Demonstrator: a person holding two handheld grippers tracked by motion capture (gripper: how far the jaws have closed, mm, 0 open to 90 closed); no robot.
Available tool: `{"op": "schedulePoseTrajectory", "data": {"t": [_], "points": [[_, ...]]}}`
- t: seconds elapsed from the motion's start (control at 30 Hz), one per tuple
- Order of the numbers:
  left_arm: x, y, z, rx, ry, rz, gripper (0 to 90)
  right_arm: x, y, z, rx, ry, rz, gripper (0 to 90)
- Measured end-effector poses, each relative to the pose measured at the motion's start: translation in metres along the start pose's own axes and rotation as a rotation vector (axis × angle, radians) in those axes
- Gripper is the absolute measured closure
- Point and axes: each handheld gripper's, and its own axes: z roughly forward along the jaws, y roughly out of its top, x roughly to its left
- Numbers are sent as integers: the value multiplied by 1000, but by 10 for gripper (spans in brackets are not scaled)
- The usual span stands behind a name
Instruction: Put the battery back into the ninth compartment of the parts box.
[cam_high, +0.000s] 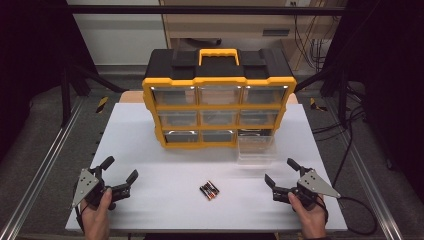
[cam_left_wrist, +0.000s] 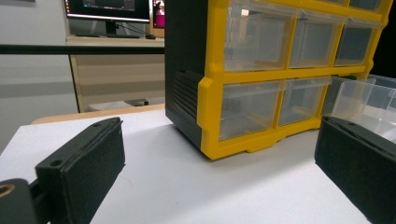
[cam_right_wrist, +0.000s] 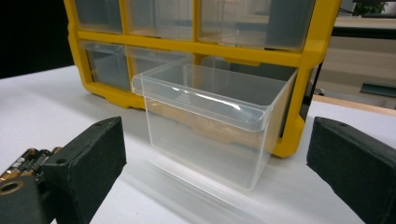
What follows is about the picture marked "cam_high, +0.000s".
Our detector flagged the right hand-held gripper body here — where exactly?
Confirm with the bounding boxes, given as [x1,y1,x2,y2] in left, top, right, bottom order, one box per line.
[272,165,342,212]

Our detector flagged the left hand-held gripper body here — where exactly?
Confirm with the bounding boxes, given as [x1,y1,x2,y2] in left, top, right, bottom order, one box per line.
[70,165,132,212]

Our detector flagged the clear plastic storage drawer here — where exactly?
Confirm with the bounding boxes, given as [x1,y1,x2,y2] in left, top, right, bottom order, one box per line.
[237,129,278,165]

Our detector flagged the yellow black organizer cabinet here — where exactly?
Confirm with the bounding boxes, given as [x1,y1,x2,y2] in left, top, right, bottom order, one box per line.
[142,48,298,150]

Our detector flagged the person's left hand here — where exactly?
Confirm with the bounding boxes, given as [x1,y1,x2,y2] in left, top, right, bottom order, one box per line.
[80,187,114,240]

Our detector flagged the person's right hand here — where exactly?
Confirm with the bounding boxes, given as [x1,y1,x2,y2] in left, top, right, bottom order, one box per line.
[287,192,329,240]

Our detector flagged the black metal stand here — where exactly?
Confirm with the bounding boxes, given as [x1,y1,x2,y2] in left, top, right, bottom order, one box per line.
[59,62,130,128]
[294,62,352,129]

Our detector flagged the group of clear drawers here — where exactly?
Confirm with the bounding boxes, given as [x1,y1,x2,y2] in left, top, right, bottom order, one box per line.
[151,85,288,144]

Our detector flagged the black curtain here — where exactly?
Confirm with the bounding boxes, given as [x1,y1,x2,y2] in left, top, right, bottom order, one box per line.
[0,0,98,161]
[328,0,424,204]

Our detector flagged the light wooden desk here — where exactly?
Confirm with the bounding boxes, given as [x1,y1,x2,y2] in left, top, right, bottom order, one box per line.
[160,0,338,69]

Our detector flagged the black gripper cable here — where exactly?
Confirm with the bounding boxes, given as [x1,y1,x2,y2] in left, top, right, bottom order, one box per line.
[73,186,88,233]
[338,195,379,236]

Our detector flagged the aluminium floor rail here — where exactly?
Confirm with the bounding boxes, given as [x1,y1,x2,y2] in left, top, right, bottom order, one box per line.
[323,99,405,240]
[0,95,85,240]

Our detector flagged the black floor cables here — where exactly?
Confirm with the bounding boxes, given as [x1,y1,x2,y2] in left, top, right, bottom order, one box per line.
[311,83,368,188]

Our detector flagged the bundle of hanging cables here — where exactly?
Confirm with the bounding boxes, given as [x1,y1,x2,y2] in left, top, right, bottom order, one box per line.
[292,2,336,72]

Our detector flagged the black horizontal frame bar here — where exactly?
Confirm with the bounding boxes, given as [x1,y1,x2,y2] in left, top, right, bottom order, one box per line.
[65,4,346,16]

